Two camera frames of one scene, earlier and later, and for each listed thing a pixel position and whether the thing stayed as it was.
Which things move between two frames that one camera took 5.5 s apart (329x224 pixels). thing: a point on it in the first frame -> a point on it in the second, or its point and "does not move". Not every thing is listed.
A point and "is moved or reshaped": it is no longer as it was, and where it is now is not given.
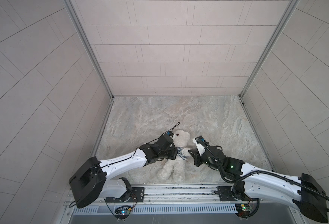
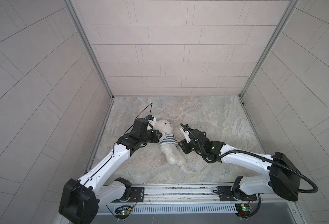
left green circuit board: (122, 212) does not move
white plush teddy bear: (176, 167) -> (170, 136)
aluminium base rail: (182, 194) does not move
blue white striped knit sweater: (179, 153) is moved or reshaped
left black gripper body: (167, 153) -> (147, 137)
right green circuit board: (243, 209) does not move
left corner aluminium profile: (68, 4) does not move
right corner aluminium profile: (285, 17) does not move
